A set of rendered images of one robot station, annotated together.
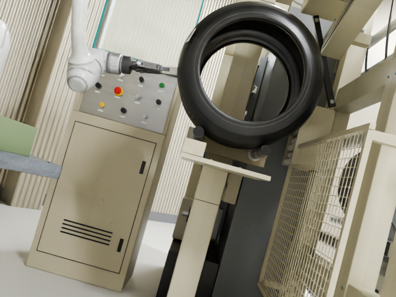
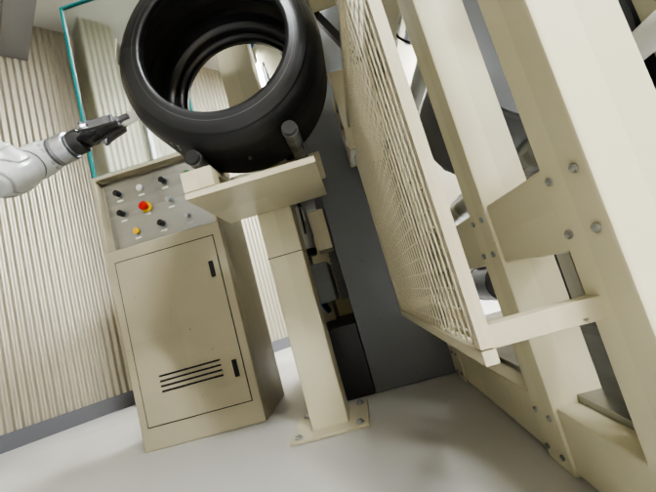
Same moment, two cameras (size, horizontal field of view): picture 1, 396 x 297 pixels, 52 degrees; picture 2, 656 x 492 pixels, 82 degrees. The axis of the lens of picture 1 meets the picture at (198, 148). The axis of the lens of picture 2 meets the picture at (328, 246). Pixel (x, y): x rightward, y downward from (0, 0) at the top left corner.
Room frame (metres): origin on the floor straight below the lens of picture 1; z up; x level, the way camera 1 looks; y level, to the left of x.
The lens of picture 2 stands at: (0.64, -0.31, 0.43)
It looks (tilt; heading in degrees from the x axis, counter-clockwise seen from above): 8 degrees up; 2
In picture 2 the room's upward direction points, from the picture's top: 16 degrees counter-clockwise
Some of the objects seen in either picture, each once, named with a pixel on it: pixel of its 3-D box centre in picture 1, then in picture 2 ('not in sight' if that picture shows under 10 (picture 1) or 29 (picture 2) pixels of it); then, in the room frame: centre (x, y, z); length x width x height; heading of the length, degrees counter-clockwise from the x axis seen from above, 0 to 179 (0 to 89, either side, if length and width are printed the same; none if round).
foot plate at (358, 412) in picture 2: not in sight; (331, 419); (2.05, -0.11, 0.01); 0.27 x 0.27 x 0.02; 89
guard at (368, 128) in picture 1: (300, 226); (384, 188); (1.56, -0.45, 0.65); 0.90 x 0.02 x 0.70; 179
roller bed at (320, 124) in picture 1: (307, 138); (358, 117); (2.01, -0.51, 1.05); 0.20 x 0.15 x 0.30; 179
